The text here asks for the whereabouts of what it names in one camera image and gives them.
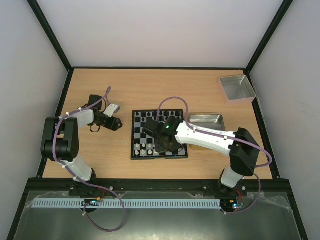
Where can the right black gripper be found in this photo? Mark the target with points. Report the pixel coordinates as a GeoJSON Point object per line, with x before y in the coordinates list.
{"type": "Point", "coordinates": [163, 144]}

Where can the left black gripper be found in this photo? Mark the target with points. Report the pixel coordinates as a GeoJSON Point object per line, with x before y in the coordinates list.
{"type": "Point", "coordinates": [114, 125]}

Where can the black grey chess board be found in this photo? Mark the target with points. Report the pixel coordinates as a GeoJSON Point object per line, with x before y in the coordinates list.
{"type": "Point", "coordinates": [139, 118]}

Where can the gold tin piece tray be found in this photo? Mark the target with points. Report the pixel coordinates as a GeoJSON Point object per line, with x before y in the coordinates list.
{"type": "Point", "coordinates": [212, 121]}

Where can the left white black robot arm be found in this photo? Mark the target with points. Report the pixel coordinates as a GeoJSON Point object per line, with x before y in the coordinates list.
{"type": "Point", "coordinates": [60, 138]}

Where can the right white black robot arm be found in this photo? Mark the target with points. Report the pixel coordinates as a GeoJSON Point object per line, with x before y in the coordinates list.
{"type": "Point", "coordinates": [239, 146]}

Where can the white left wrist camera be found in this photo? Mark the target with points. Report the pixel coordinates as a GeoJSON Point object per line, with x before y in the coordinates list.
{"type": "Point", "coordinates": [111, 109]}

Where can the grey slotted cable duct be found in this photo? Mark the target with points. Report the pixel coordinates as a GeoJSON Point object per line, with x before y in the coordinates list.
{"type": "Point", "coordinates": [74, 203]}

